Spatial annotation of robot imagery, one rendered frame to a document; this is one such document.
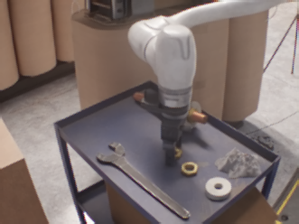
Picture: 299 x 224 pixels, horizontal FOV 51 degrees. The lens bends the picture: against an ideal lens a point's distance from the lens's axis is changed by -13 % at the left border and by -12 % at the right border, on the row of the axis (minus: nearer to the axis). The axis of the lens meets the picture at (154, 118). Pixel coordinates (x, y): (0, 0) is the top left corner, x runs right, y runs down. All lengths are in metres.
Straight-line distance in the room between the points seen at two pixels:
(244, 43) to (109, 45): 0.95
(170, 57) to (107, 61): 0.71
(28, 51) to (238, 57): 1.83
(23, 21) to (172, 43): 2.29
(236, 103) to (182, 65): 1.50
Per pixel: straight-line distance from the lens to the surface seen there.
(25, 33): 3.04
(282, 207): 1.72
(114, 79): 1.55
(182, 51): 0.83
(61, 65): 3.46
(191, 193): 0.95
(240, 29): 2.09
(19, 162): 1.06
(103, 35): 1.48
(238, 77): 2.22
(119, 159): 1.04
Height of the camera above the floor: 1.57
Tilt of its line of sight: 35 degrees down
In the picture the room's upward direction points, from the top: 1 degrees counter-clockwise
